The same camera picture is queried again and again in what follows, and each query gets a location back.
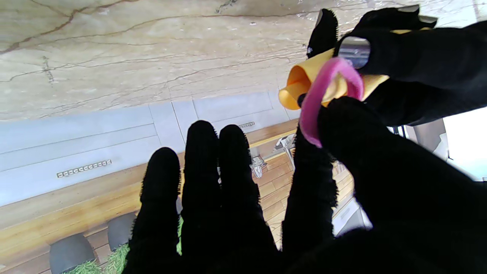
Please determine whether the yellow microfibre cloth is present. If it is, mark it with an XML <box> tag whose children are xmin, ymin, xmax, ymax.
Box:
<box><xmin>278</xmin><ymin>27</ymin><xmax>432</xmax><ymax>111</ymax></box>

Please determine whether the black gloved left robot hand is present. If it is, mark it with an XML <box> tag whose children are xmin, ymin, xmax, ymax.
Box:
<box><xmin>306</xmin><ymin>5</ymin><xmax>487</xmax><ymax>127</ymax></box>

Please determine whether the pink hair tie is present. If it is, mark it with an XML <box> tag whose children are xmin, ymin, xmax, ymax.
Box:
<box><xmin>299</xmin><ymin>57</ymin><xmax>365</xmax><ymax>149</ymax></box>

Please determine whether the printed kitchen backdrop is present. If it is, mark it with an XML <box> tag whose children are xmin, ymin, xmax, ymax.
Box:
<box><xmin>0</xmin><ymin>89</ymin><xmax>487</xmax><ymax>274</ymax></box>

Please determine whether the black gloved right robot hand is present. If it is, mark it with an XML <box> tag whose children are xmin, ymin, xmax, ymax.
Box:
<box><xmin>122</xmin><ymin>96</ymin><xmax>487</xmax><ymax>274</ymax></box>

